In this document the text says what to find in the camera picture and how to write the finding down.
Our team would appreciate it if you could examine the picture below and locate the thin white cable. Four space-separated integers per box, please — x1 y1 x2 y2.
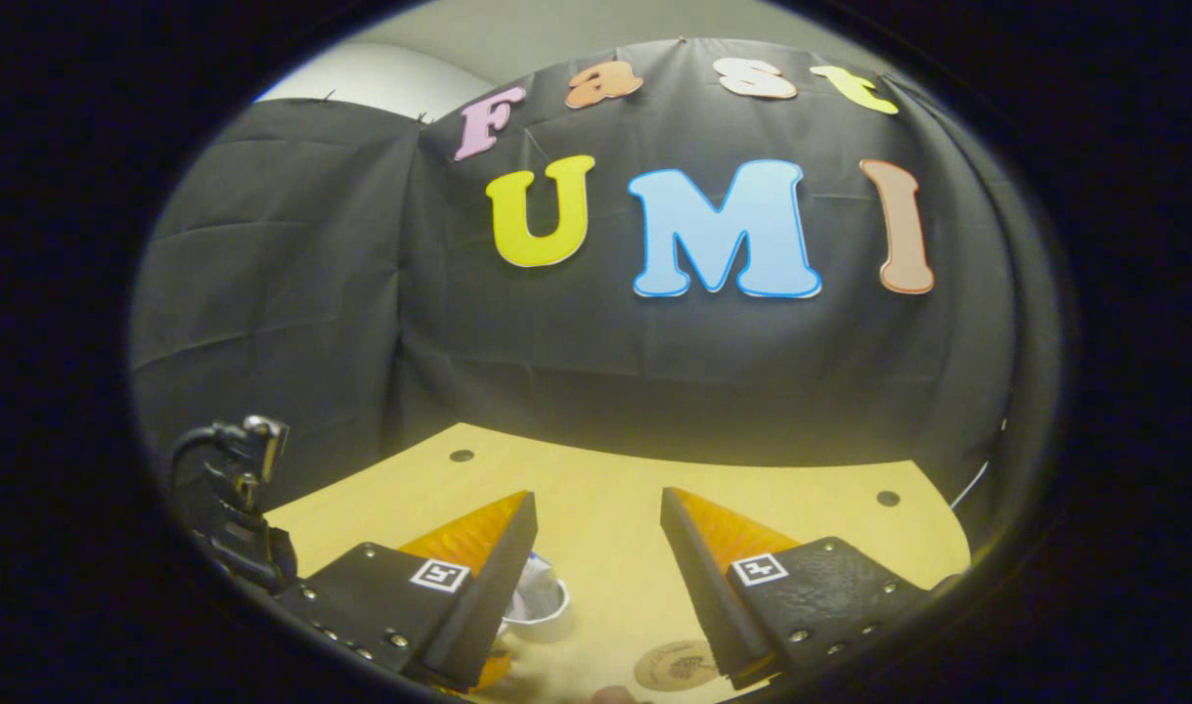
950 462 991 510

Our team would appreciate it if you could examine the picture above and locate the round wooden coaster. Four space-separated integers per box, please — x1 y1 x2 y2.
633 640 726 693

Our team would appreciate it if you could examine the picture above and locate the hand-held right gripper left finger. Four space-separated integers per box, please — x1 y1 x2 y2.
271 489 539 693

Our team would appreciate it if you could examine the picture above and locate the black backdrop cloth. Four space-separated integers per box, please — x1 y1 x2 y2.
131 39 1061 529

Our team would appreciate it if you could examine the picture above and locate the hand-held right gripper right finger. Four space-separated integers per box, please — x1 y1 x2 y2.
659 486 960 691

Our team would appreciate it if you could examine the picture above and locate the light wooden desktop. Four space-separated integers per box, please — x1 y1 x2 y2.
263 422 973 704

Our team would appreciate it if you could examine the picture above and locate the white cup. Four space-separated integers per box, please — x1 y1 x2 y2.
501 552 570 644

